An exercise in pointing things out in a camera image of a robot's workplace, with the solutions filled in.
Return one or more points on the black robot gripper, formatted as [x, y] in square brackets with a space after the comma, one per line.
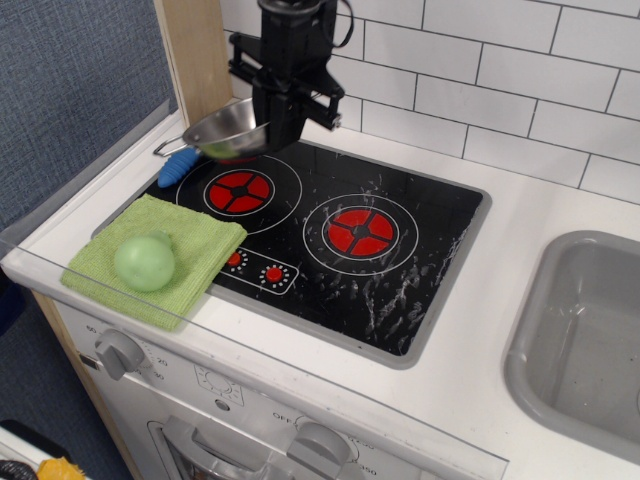
[286, 66]

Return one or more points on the silver metal bowl with handles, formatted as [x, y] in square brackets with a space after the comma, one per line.
[230, 133]

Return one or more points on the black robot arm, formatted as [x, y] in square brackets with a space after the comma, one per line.
[287, 68]

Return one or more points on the light wooden side panel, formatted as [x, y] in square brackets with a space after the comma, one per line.
[196, 50]

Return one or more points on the green microfiber cloth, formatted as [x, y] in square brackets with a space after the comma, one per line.
[201, 246]

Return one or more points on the black toy stovetop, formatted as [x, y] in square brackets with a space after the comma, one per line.
[354, 252]

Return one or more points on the green plastic pear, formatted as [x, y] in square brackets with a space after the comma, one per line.
[145, 263]

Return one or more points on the grey timer knob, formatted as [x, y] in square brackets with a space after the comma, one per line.
[118, 353]

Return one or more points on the grey oven knob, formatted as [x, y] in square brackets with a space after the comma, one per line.
[319, 448]

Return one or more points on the grey plastic sink basin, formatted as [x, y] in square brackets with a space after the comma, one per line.
[573, 364]

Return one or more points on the yellow object at corner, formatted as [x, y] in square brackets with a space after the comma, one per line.
[59, 469]

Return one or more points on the blue handled metal spoon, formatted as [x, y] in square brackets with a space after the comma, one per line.
[177, 167]

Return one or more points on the silver oven door handle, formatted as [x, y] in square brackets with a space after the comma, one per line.
[194, 462]

